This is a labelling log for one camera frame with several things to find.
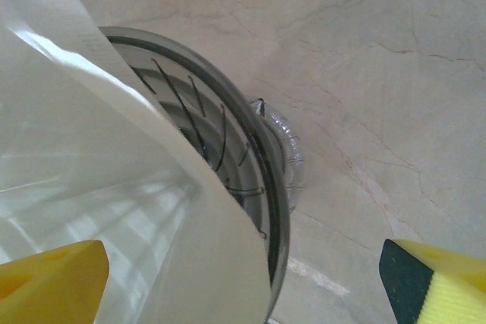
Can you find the white paper coffee filter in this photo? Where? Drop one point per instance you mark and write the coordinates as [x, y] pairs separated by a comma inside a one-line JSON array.
[[57, 111]]

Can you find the grey plastic coffee dripper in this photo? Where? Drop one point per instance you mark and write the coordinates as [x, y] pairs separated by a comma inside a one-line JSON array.
[[212, 119]]

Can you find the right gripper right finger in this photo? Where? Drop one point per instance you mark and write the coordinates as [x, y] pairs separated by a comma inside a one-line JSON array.
[[436, 286]]

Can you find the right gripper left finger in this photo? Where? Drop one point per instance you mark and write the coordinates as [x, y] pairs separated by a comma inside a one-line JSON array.
[[49, 286]]

